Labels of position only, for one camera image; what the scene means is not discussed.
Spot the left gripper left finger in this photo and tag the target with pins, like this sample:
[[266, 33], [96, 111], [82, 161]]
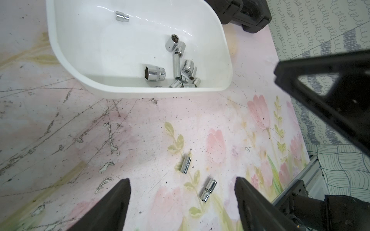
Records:
[[109, 213]]

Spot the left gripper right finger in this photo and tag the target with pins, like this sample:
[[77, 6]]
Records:
[[257, 213]]

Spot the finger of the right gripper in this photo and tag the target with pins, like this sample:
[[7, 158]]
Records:
[[346, 106]]

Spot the slim chrome socket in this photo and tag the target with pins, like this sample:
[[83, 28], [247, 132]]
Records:
[[185, 164]]

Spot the small chrome socket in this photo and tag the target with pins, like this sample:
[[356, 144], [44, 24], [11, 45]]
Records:
[[193, 75], [196, 82]]

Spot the large chrome socket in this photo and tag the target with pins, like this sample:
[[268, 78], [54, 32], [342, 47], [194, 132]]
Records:
[[154, 73]]

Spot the long chrome socket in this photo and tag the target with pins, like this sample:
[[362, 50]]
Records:
[[176, 66]]

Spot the white plastic storage box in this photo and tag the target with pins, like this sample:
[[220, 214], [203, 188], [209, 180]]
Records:
[[108, 57]]

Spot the black plastic tool case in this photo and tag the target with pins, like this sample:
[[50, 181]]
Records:
[[252, 15]]

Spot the aluminium rail frame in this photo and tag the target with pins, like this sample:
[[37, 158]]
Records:
[[309, 182]]

